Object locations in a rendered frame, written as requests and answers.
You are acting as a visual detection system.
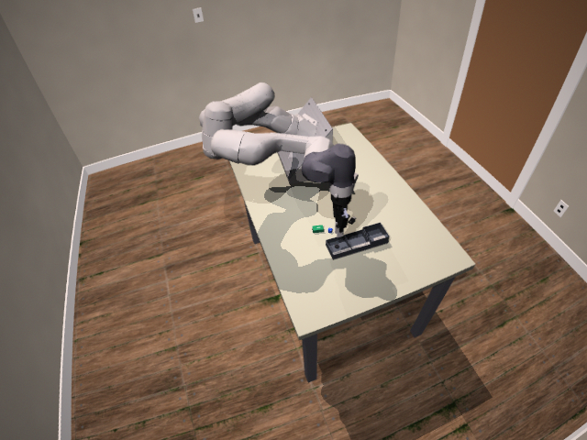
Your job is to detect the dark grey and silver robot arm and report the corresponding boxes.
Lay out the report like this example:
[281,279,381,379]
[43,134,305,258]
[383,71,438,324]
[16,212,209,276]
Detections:
[199,82,359,198]

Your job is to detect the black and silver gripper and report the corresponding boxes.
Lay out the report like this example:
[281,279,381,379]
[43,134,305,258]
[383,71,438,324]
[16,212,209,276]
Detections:
[331,194,351,237]

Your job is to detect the black rack of bins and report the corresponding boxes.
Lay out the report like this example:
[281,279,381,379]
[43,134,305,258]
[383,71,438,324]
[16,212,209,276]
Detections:
[326,222,389,259]

